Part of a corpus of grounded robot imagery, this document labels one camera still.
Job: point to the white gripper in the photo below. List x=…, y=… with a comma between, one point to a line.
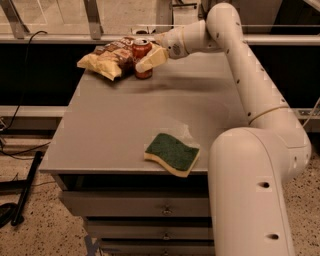
x=172, y=43

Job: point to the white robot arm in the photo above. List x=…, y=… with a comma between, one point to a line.
x=247, y=165

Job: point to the brown chip bag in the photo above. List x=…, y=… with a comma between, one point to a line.
x=112, y=60

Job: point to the grey drawer cabinet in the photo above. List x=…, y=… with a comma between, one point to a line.
x=101, y=139

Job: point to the green yellow sponge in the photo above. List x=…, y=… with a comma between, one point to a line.
x=173, y=155

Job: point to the top grey drawer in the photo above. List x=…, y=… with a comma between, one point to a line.
x=135, y=204

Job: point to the grey drawer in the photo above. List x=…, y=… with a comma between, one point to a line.
x=160, y=248
x=135, y=204
x=151, y=228

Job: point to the middle grey drawer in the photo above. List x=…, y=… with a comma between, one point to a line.
x=151, y=228

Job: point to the bottom grey drawer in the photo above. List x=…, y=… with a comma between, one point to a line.
x=160, y=248

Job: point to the black stand base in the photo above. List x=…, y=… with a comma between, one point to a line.
x=13, y=212

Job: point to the metal railing frame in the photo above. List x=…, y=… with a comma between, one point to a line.
x=264, y=22

